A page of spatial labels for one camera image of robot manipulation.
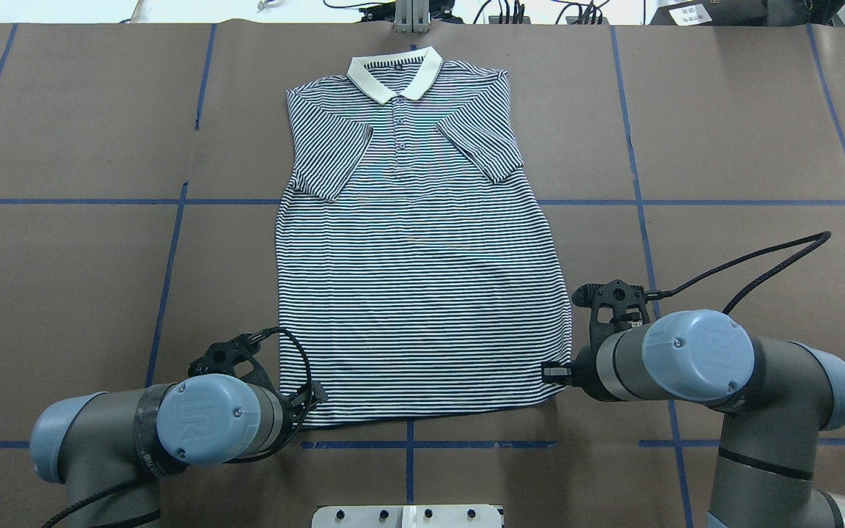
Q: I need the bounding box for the black braided right gripper cable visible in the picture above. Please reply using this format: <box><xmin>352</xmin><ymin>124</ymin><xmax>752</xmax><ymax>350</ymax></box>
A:
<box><xmin>646</xmin><ymin>231</ymin><xmax>833</xmax><ymax>316</ymax></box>

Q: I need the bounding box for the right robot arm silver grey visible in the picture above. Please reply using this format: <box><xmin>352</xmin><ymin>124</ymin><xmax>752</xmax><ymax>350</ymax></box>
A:
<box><xmin>541</xmin><ymin>280</ymin><xmax>845</xmax><ymax>527</ymax></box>

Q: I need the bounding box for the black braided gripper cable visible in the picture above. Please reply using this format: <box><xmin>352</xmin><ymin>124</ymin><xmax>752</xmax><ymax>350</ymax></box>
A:
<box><xmin>646</xmin><ymin>231</ymin><xmax>833</xmax><ymax>316</ymax></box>
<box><xmin>41</xmin><ymin>326</ymin><xmax>317</xmax><ymax>528</ymax></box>

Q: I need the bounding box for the navy white striped polo shirt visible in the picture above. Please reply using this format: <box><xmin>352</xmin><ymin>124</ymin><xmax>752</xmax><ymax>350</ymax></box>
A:
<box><xmin>274</xmin><ymin>47</ymin><xmax>573</xmax><ymax>429</ymax></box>

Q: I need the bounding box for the black box with label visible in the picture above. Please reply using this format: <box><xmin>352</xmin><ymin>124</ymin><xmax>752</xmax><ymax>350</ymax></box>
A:
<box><xmin>647</xmin><ymin>1</ymin><xmax>768</xmax><ymax>26</ymax></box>

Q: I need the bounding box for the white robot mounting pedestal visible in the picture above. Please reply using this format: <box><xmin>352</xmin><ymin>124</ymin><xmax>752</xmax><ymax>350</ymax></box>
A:
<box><xmin>310</xmin><ymin>504</ymin><xmax>505</xmax><ymax>527</ymax></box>

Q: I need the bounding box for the black braided left gripper cable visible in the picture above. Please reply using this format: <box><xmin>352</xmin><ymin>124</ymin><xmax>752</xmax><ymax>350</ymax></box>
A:
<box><xmin>41</xmin><ymin>326</ymin><xmax>317</xmax><ymax>528</ymax></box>

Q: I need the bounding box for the aluminium frame post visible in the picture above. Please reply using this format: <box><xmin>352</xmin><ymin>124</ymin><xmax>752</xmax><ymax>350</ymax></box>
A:
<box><xmin>393</xmin><ymin>0</ymin><xmax>431</xmax><ymax>34</ymax></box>

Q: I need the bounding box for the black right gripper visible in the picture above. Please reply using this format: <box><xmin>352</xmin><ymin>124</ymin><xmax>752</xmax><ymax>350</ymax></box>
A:
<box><xmin>541</xmin><ymin>279</ymin><xmax>651</xmax><ymax>386</ymax></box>

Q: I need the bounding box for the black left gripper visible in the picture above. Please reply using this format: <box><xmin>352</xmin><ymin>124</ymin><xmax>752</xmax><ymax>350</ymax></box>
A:
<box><xmin>188</xmin><ymin>334</ymin><xmax>329</xmax><ymax>428</ymax></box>

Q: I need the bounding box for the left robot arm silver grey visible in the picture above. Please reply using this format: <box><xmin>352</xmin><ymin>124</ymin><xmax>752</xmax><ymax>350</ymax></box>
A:
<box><xmin>29</xmin><ymin>327</ymin><xmax>328</xmax><ymax>527</ymax></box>

